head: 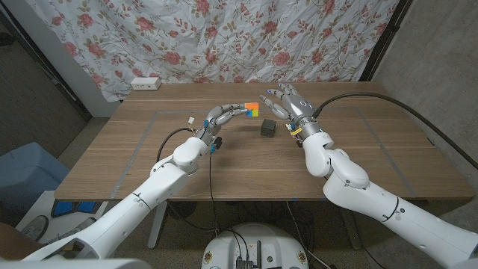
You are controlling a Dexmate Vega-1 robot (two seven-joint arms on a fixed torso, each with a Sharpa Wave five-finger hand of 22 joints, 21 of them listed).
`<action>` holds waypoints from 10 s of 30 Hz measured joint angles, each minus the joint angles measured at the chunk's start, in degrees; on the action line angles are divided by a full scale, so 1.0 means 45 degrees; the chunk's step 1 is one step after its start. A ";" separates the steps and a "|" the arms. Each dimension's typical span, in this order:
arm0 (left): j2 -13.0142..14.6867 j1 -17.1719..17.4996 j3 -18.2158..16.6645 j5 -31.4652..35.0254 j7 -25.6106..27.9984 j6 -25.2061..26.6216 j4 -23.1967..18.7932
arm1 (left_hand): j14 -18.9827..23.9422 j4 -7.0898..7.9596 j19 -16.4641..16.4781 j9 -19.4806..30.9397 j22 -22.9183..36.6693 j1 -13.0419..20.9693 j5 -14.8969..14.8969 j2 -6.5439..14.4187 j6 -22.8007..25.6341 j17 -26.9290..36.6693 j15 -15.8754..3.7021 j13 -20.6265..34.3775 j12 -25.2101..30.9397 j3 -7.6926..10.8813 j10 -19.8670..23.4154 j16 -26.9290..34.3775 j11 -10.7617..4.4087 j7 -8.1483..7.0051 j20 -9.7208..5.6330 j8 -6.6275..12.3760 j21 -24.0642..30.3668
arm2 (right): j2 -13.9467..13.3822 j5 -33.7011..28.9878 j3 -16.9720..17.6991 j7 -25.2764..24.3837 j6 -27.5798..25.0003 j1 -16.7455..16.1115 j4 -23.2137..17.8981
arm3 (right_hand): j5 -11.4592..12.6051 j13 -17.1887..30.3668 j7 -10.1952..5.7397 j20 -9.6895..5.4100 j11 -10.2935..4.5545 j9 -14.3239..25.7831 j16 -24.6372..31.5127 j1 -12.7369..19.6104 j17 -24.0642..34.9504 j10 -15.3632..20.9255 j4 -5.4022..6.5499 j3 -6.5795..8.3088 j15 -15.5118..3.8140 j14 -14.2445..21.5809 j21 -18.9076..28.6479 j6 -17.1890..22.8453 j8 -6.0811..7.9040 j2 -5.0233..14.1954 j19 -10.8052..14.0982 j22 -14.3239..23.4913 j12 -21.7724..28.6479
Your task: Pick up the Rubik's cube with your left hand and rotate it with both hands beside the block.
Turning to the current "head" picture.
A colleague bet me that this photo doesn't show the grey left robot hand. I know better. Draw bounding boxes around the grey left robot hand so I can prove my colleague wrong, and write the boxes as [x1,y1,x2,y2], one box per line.
[196,103,250,145]

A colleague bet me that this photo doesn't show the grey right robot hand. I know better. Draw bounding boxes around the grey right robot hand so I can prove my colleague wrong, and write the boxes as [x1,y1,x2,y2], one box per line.
[259,82,324,141]

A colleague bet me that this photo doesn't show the dark grey block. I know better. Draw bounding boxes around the dark grey block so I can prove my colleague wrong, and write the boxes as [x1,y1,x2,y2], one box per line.
[260,118,277,138]

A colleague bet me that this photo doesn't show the floral backdrop cloth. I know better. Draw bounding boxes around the floral backdrop cloth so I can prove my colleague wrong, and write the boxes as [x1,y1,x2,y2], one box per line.
[24,0,400,103]

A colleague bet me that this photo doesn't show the white power strip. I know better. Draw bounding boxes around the white power strip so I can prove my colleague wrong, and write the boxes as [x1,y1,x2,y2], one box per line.
[130,76,162,91]

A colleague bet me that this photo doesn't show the black round floor fan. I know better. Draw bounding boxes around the black round floor fan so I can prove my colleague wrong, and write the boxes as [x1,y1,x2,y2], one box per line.
[166,201,198,220]

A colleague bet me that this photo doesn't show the black backdrop stand pole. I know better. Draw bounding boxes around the black backdrop stand pole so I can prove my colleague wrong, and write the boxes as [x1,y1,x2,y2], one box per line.
[358,0,414,82]

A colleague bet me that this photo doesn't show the white table leg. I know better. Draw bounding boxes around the white table leg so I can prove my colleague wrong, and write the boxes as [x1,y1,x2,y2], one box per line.
[147,200,169,250]

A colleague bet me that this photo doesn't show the white robot torso base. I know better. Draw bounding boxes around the white robot torso base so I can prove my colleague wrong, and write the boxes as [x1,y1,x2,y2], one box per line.
[201,223,310,269]

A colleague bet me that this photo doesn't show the grey table leg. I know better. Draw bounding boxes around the grey table leg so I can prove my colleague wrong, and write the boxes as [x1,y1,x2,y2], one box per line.
[340,208,363,250]

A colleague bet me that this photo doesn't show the blue foot pedal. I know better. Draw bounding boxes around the blue foot pedal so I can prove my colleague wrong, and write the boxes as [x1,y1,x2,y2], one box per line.
[51,200,108,218]

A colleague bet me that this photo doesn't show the grey sneaker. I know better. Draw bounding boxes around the grey sneaker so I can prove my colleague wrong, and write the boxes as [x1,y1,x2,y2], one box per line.
[20,214,49,242]
[43,217,96,246]

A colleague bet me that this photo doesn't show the white floor platform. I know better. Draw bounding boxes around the white floor platform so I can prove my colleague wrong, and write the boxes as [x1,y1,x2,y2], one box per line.
[16,190,128,259]

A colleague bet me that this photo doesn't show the blue padded chair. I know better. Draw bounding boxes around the blue padded chair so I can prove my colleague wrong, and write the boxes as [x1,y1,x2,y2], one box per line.
[0,141,72,216]

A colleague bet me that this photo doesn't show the person's leg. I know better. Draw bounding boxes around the person's leg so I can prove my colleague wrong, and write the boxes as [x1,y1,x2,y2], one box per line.
[0,222,44,261]

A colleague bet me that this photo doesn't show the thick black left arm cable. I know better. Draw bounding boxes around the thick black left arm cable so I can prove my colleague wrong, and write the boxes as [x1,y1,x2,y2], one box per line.
[155,126,220,232]

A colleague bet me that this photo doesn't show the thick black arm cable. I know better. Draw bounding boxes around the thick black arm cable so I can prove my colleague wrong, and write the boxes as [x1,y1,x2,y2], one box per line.
[311,91,478,170]
[155,126,220,232]

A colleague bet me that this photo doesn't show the thin black left wrist cable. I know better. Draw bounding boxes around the thin black left wrist cable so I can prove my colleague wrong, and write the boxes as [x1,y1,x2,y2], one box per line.
[208,152,220,237]

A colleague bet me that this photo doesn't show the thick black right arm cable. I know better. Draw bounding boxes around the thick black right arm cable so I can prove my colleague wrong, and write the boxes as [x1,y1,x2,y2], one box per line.
[311,91,478,170]

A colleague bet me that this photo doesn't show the black wall frame bar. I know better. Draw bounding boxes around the black wall frame bar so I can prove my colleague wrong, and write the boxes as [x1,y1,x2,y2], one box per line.
[0,7,93,121]

